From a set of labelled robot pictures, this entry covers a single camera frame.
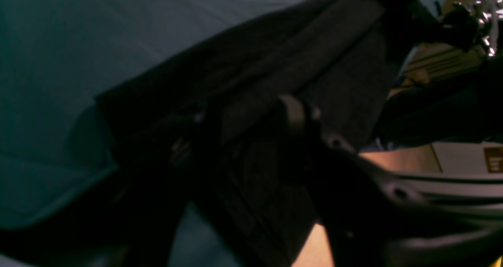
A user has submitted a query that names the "left gripper black padded right finger image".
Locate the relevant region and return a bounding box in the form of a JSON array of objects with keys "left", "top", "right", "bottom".
[{"left": 278, "top": 95, "right": 502, "bottom": 267}]

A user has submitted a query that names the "dark grey T-shirt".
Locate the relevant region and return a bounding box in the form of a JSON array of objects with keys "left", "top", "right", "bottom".
[{"left": 97, "top": 0, "right": 423, "bottom": 267}]

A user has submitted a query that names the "teal table cloth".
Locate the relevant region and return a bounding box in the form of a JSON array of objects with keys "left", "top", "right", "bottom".
[{"left": 0, "top": 0, "right": 452, "bottom": 267}]

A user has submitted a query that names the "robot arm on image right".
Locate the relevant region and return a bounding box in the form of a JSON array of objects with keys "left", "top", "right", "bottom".
[{"left": 441, "top": 0, "right": 503, "bottom": 61}]

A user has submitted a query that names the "left gripper silver left finger image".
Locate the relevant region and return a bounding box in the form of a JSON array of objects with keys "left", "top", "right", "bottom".
[{"left": 1, "top": 110, "right": 220, "bottom": 267}]

